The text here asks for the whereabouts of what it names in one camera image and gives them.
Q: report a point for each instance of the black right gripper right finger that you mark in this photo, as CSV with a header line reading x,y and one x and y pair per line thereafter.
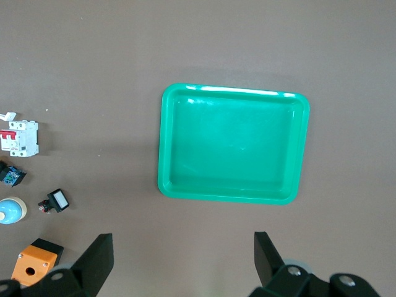
x,y
269,266

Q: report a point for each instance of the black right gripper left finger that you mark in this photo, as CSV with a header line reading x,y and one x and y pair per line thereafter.
x,y
92,266

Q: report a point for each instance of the white circuit breaker red switch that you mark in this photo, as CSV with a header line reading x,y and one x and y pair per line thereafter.
x,y
24,139

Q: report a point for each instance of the black square push button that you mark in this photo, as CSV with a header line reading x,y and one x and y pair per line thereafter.
x,y
57,200

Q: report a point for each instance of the black blue small component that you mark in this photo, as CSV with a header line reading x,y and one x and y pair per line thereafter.
x,y
10,176

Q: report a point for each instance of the green plastic tray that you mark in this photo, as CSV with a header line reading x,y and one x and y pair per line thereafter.
x,y
232,145

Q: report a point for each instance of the small white arc clamp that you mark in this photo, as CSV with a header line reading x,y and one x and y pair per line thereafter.
x,y
7,116

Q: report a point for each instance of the orange button enclosure box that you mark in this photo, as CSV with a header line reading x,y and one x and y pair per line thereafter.
x,y
34,263

